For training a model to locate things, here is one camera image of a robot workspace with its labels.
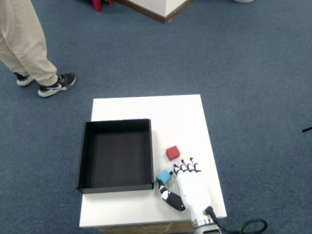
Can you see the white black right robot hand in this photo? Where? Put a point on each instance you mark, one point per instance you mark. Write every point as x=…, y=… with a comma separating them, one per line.
x=193, y=190

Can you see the blue foam cube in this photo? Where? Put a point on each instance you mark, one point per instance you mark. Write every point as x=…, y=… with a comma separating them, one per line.
x=163, y=176

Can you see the red foam cube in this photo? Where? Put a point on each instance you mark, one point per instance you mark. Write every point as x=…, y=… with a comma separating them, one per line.
x=172, y=152

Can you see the black open cardboard box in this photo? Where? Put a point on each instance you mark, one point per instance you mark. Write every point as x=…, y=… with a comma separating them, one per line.
x=117, y=158

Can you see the white topped wooden table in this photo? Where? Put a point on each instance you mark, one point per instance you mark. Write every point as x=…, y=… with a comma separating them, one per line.
x=146, y=109

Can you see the black rod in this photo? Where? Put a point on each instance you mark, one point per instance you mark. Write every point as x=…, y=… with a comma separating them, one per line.
x=307, y=129

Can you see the black white sneaker with swoosh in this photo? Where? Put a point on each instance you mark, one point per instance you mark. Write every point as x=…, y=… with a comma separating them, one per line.
x=59, y=85

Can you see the white round base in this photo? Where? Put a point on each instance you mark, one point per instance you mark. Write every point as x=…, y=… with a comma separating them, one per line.
x=243, y=1

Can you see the red plastic stool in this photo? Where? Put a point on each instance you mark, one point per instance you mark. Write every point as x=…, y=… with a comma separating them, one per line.
x=97, y=5

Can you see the beige trousers of person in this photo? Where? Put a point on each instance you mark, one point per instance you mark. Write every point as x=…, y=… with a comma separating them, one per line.
x=19, y=36

